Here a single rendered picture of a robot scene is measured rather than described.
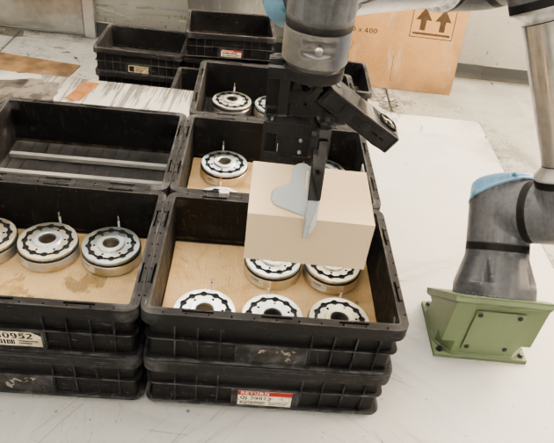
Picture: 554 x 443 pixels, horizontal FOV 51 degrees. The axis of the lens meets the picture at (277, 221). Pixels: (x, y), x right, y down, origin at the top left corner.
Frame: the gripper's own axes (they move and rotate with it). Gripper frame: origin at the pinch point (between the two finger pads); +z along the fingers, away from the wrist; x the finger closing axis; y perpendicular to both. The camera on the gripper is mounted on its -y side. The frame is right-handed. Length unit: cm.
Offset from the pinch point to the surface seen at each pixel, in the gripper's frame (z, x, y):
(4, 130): 22, -46, 63
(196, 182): 27, -41, 21
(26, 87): 39, -99, 80
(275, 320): 17.4, 5.4, 2.7
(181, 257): 27.3, -17.1, 20.0
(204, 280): 27.3, -11.5, 15.0
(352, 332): 18.6, 5.4, -8.8
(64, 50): 109, -288, 136
